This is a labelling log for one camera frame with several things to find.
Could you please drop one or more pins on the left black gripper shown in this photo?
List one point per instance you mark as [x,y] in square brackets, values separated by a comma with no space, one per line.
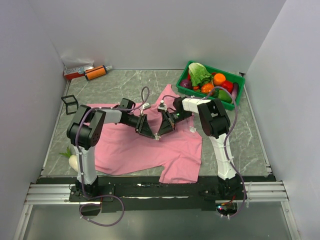
[143,128]

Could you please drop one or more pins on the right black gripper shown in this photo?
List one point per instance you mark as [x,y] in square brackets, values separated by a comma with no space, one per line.
[167,124]

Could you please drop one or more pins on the pink t-shirt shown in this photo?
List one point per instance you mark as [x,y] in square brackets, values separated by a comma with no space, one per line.
[120,150]

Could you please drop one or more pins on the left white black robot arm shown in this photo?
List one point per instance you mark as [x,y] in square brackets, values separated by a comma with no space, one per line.
[85,131]

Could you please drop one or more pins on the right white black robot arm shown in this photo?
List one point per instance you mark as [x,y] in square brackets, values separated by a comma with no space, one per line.
[216,125]

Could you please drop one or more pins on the white garment care label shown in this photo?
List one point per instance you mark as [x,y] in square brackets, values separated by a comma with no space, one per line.
[192,129]

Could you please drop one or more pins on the green plastic bin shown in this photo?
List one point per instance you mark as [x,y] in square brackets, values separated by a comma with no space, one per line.
[196,90]

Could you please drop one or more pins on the purple onion toy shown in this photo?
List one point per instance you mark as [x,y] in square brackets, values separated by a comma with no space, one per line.
[185,83]

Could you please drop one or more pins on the green lettuce toy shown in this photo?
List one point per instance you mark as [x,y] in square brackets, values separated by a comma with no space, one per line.
[199,75]

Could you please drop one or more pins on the green pepper toy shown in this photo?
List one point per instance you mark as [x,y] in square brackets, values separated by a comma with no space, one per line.
[223,96]

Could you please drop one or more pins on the orange toy fruit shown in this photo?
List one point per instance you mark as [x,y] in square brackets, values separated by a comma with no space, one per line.
[218,79]

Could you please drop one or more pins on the purple eggplant toy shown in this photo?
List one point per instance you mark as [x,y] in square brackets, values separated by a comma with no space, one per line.
[235,90]

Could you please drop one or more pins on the white daikon radish toy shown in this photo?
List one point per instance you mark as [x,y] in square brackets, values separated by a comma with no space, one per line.
[72,158]

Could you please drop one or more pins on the orange cylindrical bottle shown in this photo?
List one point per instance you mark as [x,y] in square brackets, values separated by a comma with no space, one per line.
[97,72]

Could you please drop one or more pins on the red white flat box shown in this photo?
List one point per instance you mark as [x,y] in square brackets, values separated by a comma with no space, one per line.
[76,72]

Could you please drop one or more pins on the clear plastic bag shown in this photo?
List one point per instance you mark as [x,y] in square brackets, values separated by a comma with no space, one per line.
[71,60]

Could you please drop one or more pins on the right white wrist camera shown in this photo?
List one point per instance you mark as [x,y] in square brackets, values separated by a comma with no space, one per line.
[162,107]

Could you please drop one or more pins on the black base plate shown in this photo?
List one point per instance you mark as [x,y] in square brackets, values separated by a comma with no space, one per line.
[146,193]

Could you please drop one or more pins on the small black square frame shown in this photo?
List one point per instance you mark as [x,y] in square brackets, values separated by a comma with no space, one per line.
[71,104]

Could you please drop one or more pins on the aluminium rail frame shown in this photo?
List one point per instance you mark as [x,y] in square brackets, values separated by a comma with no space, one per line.
[252,220]

